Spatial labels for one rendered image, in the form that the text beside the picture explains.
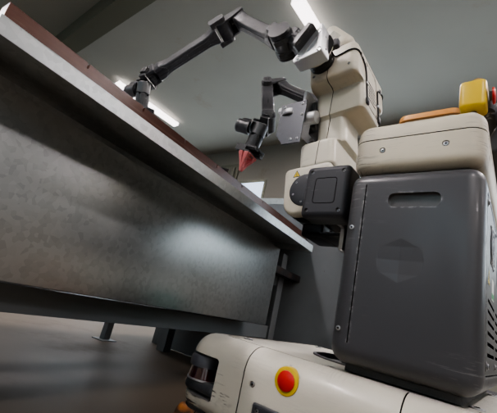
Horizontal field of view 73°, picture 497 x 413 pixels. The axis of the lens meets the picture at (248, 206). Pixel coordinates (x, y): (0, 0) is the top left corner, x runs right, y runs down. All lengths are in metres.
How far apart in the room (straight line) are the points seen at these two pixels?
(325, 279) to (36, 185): 1.47
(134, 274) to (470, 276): 0.76
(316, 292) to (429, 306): 1.27
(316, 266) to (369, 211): 1.20
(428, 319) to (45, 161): 0.79
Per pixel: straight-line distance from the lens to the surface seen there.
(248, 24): 1.47
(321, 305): 1.88
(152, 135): 0.78
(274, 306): 1.83
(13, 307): 0.94
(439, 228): 0.70
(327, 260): 1.91
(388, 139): 0.80
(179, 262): 1.07
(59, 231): 0.84
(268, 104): 1.53
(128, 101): 1.01
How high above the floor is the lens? 0.35
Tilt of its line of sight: 16 degrees up
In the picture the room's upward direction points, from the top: 13 degrees clockwise
